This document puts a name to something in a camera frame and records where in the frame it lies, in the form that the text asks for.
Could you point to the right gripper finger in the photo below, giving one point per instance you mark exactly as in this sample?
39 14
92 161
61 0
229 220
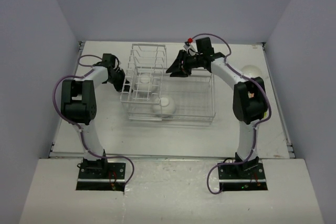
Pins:
178 62
180 72

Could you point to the white wire dish rack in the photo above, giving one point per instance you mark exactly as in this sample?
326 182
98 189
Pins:
194 95

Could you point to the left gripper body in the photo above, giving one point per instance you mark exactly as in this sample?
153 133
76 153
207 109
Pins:
118 80

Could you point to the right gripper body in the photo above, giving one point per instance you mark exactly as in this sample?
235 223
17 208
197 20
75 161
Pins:
193 61

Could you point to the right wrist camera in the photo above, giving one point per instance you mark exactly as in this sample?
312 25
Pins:
188 45

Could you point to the white bowl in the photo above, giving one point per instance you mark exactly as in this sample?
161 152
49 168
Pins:
146 84
163 106
251 71

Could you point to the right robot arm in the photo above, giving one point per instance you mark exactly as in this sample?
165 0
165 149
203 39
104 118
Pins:
251 106

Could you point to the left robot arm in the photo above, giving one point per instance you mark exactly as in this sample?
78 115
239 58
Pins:
78 107

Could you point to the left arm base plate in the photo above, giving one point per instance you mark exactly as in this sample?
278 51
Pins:
109 177

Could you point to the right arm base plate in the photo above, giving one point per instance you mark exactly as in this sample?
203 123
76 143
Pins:
232 178

